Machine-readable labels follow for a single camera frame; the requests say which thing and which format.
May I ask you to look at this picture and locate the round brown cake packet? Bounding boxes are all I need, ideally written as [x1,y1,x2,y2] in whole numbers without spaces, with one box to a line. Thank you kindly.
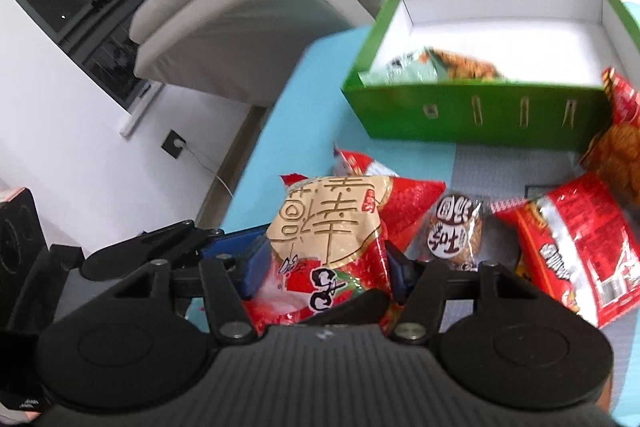
[423,192,484,271]

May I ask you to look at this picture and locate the red beige rice cracker bag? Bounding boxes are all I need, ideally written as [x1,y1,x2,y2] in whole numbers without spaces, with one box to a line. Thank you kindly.
[243,148,446,333]

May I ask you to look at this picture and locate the red barcode snack packet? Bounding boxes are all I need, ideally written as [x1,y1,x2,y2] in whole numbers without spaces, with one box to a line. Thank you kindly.
[491,172,639,329]

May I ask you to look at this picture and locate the light green peanut snack bag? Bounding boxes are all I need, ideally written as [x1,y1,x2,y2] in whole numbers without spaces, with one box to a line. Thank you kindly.
[359,48,504,87]

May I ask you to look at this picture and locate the red yellow cracker snack bag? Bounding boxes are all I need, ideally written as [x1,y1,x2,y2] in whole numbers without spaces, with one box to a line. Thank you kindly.
[580,67,640,206]

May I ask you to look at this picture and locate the light blue table mat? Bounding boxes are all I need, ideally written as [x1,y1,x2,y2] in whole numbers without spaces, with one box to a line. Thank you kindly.
[184,26,640,427]

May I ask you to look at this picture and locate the beige sofa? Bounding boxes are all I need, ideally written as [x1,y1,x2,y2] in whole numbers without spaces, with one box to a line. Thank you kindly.
[129,0,386,107]

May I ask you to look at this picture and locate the green cardboard box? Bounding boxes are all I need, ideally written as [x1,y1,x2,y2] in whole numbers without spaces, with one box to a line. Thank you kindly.
[342,0,639,150]

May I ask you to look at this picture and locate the wall power socket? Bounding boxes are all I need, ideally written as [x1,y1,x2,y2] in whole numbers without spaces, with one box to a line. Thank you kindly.
[160,130,186,159]

